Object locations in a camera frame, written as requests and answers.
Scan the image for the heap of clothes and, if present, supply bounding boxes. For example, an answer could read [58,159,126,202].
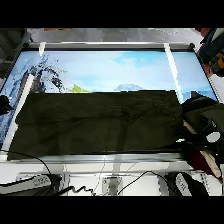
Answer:
[195,27,224,78]

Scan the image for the dark green trousers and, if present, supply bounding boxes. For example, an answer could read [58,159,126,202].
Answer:
[7,89,185,161]

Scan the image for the dark red garment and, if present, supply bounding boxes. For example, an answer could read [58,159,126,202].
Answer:
[185,148,218,176]

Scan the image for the black cable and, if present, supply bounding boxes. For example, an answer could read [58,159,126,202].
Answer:
[0,149,54,177]
[59,185,97,197]
[116,170,172,197]

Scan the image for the silver frame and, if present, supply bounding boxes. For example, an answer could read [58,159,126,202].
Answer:
[0,41,224,197]

